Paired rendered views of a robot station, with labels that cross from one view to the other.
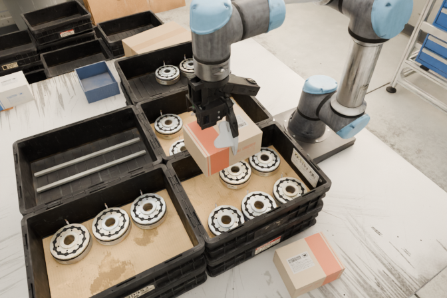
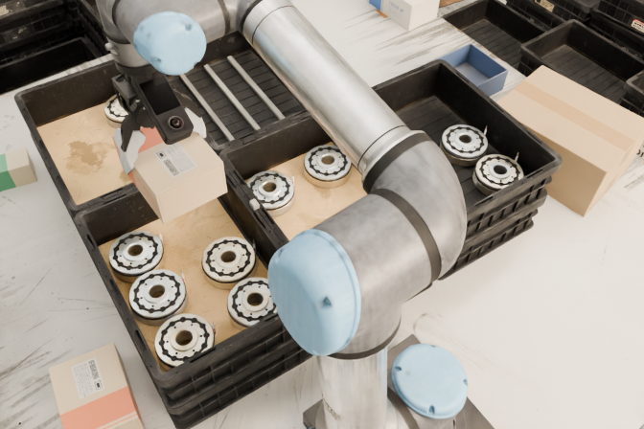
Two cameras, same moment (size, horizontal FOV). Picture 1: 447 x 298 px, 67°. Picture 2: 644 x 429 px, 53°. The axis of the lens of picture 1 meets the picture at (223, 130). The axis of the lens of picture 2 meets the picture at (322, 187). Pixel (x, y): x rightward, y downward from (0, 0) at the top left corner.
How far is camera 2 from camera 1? 1.08 m
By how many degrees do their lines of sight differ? 54
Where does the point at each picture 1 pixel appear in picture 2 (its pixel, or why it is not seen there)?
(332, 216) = not seen: outside the picture
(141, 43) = (542, 91)
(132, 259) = (103, 169)
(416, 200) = not seen: outside the picture
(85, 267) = (101, 131)
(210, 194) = (195, 237)
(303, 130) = not seen: hidden behind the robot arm
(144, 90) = (419, 125)
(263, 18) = (128, 30)
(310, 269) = (74, 391)
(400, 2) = (291, 280)
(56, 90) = (434, 46)
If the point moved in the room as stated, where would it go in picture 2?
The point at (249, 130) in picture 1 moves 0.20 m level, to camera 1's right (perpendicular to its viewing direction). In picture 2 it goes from (161, 178) to (150, 287)
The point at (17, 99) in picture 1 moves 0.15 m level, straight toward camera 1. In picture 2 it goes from (396, 13) to (362, 33)
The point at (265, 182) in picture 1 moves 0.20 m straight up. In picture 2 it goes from (216, 312) to (202, 249)
